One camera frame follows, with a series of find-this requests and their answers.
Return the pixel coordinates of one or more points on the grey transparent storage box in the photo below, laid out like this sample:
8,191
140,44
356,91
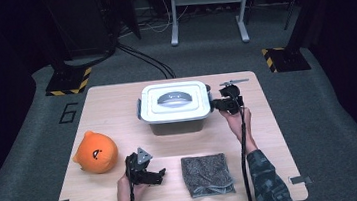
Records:
177,127

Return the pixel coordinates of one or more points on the grey fluffy towel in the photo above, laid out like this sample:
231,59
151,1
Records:
207,174

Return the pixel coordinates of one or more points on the orange plush toy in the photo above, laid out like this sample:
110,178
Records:
96,152

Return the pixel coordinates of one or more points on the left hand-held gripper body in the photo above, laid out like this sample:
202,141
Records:
137,170

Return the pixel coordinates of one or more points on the black yellow striped stand base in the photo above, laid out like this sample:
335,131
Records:
288,60
69,83

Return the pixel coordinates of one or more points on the black cabinet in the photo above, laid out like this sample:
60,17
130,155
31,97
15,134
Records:
81,20

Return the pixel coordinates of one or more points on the white box lid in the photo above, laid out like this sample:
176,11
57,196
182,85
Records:
176,112

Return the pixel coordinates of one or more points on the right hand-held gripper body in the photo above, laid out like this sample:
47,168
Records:
233,94

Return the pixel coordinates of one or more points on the person's right hand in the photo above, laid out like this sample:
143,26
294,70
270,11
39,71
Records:
234,124

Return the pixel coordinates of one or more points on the person's left hand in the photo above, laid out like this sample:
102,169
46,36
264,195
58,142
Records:
123,197

